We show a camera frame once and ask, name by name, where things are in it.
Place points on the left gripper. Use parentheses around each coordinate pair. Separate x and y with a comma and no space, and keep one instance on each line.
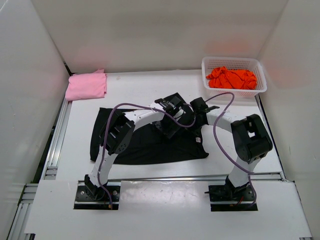
(167,125)

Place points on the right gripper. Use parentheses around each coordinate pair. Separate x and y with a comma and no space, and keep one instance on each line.
(201,109)

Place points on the black t shirt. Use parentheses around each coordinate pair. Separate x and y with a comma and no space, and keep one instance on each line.
(149,146)

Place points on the pink t shirt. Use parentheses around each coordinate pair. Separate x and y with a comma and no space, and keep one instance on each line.
(87,86)

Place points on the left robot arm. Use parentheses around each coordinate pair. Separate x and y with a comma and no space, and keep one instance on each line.
(168,116)

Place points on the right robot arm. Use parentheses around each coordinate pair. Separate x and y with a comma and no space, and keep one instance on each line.
(250,137)

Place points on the orange garment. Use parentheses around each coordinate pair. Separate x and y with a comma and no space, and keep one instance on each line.
(239,79)

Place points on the white plastic basket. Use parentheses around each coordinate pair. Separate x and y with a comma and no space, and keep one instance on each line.
(233,63)

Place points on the white front cover board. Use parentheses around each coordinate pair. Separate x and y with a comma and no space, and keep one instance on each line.
(151,210)

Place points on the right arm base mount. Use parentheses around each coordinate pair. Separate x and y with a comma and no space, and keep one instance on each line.
(226,198)

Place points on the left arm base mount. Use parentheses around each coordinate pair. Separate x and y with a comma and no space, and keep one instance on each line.
(86,200)

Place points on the aluminium table frame rail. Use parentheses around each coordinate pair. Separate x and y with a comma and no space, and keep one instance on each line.
(47,170)

